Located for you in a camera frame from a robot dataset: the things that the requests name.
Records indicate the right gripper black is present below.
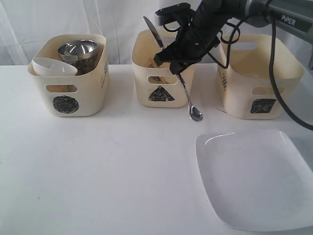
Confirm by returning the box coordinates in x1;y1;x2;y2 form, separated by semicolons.
154;0;235;74

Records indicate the steel table knife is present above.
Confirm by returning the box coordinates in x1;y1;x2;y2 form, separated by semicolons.
143;16;165;50

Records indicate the steel spoon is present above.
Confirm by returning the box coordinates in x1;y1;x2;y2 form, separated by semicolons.
177;73;203;122

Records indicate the steel bowl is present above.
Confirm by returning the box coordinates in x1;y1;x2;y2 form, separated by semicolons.
57;40;98;75

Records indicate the white round bowl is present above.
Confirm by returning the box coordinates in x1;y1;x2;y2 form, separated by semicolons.
32;57;78;77

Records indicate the white square plate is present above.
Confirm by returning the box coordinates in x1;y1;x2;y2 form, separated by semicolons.
195;130;313;232

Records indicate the wooden chopstick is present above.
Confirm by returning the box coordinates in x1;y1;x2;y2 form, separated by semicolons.
148;58;170;84

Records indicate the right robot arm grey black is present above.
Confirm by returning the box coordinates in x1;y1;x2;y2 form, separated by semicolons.
154;0;313;74

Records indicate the cream bin with triangle mark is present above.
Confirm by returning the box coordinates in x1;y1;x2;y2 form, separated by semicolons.
131;29;188;108

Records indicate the cream bin with square mark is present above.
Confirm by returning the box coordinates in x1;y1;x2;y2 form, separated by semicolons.
216;34;305;119

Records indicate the cream bin with circle mark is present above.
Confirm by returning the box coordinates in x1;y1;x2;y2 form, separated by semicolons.
27;34;110;117

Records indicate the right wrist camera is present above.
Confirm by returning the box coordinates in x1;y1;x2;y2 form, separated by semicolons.
155;2;191;26

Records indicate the black cable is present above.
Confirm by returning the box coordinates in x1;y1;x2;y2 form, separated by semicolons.
161;9;313;130

